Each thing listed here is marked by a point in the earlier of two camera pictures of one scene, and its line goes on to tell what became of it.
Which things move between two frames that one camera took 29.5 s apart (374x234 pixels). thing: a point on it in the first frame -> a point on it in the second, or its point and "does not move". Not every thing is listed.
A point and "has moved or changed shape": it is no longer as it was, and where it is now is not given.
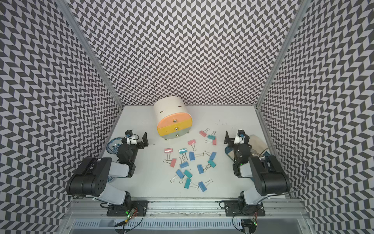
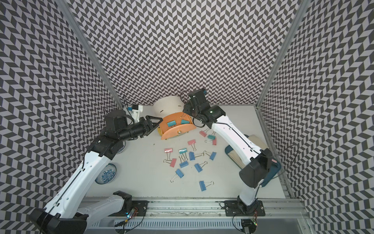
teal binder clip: (211, 164) -> (171, 123)
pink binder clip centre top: (192, 142) does not move
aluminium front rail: (77, 208) does not move
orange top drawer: (174, 117) has moved or changed shape
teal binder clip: (188, 174) -> (183, 122)
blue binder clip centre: (192, 156) does not move
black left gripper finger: (145, 139) -> (152, 127)
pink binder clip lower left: (173, 162) does not move
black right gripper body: (235, 148) -> (193, 111)
